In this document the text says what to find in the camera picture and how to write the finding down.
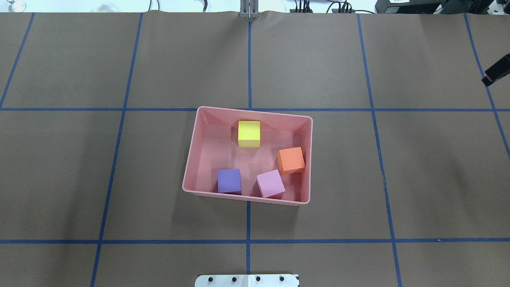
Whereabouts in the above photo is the orange foam block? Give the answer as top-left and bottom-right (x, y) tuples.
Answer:
(277, 147), (306, 175)

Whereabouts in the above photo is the pink foam block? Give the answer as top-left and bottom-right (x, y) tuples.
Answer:
(257, 169), (285, 199)

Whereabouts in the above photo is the yellow foam block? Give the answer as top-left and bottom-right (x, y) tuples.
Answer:
(237, 120), (261, 148)

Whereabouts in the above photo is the purple foam block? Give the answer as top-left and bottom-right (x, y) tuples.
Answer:
(217, 169), (242, 195)

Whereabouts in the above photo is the pink plastic bin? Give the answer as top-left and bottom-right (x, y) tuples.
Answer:
(182, 106), (313, 206)

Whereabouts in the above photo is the white mounting plate with bolts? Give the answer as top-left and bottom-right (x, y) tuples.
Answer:
(194, 274), (300, 287)

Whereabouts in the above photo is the aluminium profile post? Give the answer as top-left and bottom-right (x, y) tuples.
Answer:
(239, 0), (260, 20)

